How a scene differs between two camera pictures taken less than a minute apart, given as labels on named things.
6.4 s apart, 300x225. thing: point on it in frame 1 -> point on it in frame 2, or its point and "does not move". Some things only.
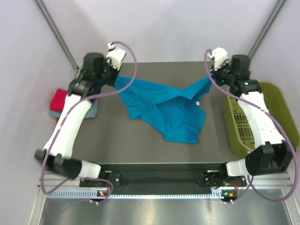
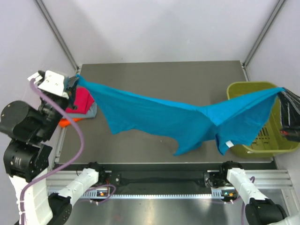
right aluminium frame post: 279,7 does not move
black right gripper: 214,72 -> 289,109
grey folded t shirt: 92,113 does not move
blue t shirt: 177,113 -> 230,123
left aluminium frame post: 58,34 does not move
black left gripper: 115,72 -> 71,90
